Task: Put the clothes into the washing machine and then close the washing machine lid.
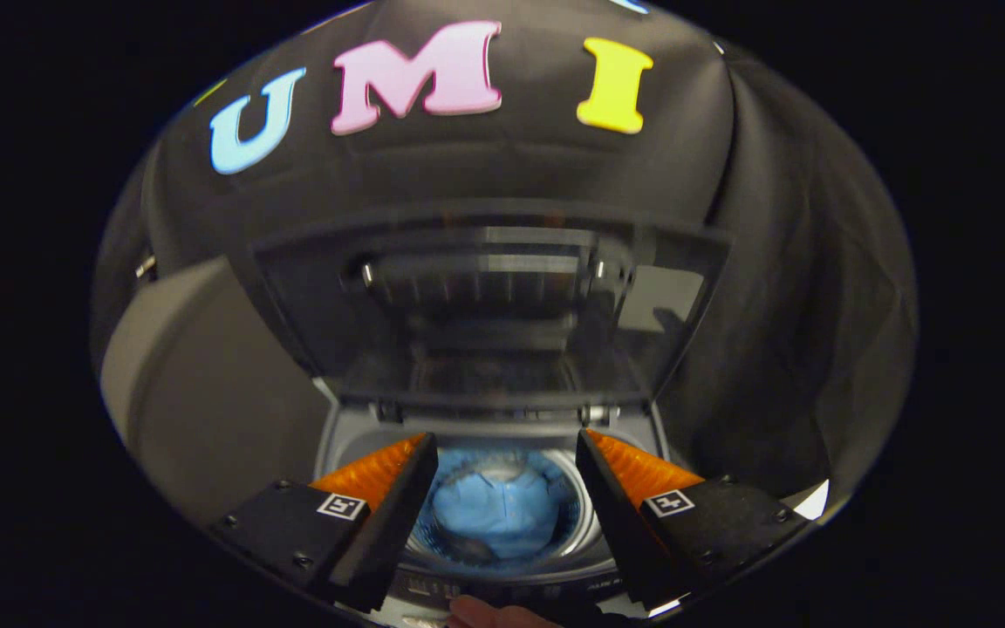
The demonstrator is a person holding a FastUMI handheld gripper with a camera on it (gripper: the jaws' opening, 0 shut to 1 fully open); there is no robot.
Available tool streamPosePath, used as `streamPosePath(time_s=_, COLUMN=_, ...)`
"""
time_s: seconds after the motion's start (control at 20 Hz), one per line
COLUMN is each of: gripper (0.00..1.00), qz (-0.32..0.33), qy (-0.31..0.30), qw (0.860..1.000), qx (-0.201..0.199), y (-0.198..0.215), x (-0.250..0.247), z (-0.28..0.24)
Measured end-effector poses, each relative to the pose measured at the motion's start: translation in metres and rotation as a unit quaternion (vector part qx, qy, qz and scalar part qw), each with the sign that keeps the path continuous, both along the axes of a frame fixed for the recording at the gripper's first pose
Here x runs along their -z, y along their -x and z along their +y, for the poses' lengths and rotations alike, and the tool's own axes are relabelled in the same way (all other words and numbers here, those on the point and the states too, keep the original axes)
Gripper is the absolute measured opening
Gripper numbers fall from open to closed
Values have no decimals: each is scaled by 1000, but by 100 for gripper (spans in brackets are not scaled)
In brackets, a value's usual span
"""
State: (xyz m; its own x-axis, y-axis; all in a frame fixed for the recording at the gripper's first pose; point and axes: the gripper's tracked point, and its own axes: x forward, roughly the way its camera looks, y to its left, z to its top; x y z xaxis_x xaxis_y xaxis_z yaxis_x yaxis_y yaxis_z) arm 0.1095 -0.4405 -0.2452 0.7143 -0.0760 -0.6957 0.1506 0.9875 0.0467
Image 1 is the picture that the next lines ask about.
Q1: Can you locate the dark glass washing machine lid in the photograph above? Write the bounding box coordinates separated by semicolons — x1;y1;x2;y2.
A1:
245;218;732;413

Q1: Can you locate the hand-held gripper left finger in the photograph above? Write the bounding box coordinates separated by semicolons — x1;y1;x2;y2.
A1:
209;432;440;614

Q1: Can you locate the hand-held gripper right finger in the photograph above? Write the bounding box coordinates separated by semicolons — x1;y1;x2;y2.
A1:
575;427;818;611

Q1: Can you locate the grey side table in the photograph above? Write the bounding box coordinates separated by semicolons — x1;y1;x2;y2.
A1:
99;256;334;526

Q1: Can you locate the light blue polo shirt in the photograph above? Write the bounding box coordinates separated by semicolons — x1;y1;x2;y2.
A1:
429;461;561;561

